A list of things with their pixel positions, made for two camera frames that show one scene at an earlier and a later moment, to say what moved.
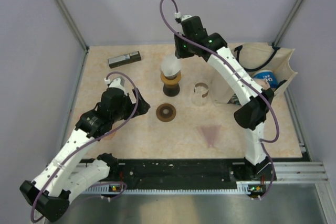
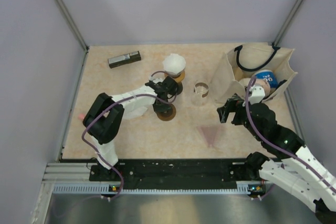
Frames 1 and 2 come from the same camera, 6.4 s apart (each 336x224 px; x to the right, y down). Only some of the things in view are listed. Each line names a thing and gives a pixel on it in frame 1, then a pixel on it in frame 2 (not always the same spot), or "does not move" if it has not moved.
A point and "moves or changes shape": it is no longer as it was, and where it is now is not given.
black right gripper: [179, 54] to [231, 105]
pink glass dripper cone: [210, 132] does not move
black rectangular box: [124, 59] does not move
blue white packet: [267, 75] does not move
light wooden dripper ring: [171, 82] moves or changes shape
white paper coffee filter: [170, 65] moves or changes shape
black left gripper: [142, 107] to [163, 108]
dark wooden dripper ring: [166, 117] does not move
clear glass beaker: [200, 95] does not move
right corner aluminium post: [285, 27] does not move
